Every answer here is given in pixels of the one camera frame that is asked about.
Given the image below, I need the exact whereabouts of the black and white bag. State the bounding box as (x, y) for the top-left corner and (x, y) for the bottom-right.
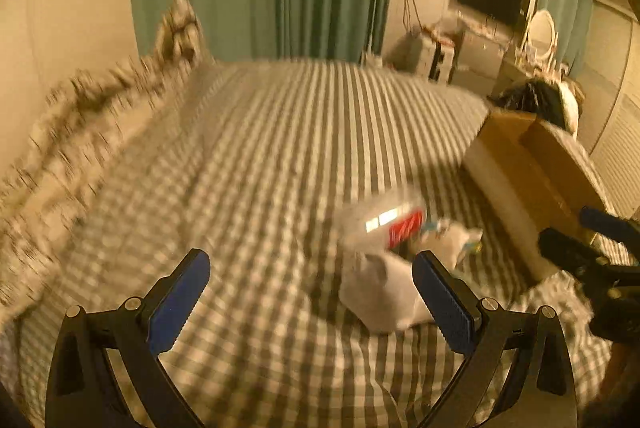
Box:
(487, 77), (581, 136)

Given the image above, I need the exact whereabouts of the clear bottle with red label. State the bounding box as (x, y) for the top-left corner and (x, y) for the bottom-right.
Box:
(338, 186), (427, 259)

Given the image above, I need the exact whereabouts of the patterned blanket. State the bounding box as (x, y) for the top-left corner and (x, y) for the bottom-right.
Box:
(0, 0), (216, 324)

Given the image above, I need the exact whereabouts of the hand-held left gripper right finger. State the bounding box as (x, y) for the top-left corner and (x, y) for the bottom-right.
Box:
(411, 250), (579, 428)

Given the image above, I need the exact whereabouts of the oval white mirror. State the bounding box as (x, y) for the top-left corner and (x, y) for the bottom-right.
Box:
(525, 9), (557, 50)

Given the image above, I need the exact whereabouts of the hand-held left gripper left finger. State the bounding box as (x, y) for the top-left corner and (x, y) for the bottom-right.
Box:
(45, 248), (211, 428)

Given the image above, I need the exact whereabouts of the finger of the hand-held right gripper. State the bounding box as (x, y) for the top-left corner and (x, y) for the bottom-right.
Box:
(538, 228), (613, 273)
(579, 206), (640, 254)

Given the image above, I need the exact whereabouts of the grey cabinet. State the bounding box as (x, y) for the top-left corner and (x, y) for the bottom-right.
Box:
(452, 24), (511, 84)

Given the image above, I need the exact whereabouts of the cardboard box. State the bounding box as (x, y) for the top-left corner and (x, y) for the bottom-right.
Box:
(460, 105), (617, 281)

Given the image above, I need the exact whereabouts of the small colourful packet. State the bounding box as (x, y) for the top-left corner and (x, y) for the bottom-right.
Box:
(457, 230), (485, 259)

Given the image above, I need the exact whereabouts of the checkered bed sheet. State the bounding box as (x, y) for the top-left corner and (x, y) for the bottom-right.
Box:
(0, 58), (631, 428)

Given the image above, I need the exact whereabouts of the white plastic bag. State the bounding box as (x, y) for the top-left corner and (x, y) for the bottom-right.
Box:
(338, 219), (485, 335)

